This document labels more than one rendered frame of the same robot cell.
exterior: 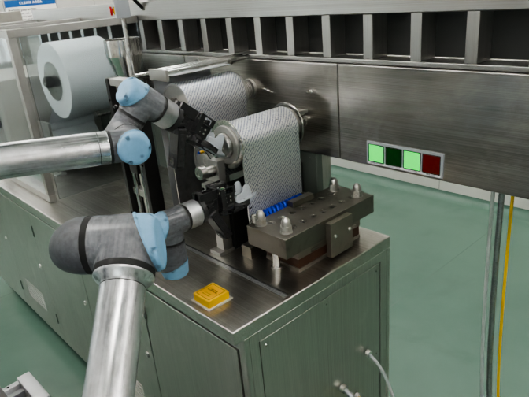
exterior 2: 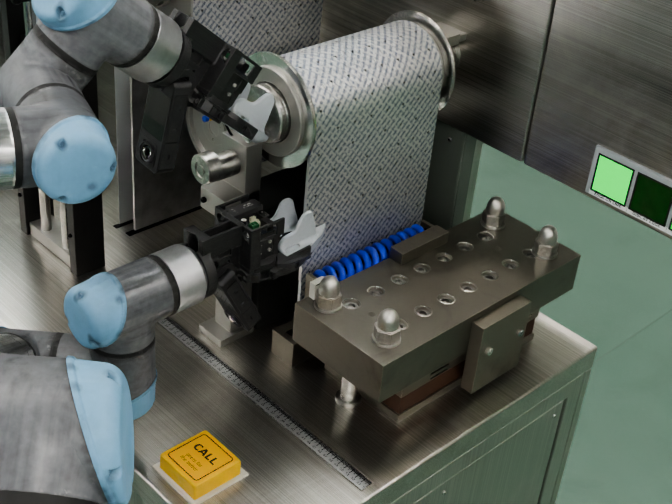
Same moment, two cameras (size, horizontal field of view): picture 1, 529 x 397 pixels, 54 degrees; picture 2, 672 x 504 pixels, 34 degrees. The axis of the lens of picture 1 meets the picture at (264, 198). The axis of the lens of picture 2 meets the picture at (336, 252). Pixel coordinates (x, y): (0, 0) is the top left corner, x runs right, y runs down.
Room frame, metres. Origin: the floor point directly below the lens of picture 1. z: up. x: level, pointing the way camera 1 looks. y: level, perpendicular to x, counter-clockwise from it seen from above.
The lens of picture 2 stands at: (0.26, 0.12, 1.86)
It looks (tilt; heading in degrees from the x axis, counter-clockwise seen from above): 34 degrees down; 355
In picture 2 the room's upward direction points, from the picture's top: 5 degrees clockwise
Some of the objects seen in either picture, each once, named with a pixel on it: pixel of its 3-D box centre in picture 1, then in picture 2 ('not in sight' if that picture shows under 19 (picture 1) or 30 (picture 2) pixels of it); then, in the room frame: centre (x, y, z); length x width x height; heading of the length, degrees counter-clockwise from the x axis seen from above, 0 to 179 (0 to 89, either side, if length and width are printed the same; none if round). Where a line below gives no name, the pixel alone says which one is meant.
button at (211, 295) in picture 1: (211, 295); (200, 464); (1.21, 0.17, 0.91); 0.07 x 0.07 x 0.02; 41
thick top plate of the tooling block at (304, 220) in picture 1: (312, 218); (442, 295); (1.45, -0.14, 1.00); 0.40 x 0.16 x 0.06; 131
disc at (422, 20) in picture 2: (286, 124); (414, 64); (1.65, -0.09, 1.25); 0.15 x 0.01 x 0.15; 41
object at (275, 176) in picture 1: (274, 179); (368, 194); (1.52, -0.04, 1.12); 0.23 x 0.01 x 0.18; 131
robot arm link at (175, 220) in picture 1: (167, 225); (120, 304); (1.26, 0.26, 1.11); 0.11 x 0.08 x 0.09; 131
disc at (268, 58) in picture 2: (227, 144); (275, 110); (1.48, 0.10, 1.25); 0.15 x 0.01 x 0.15; 41
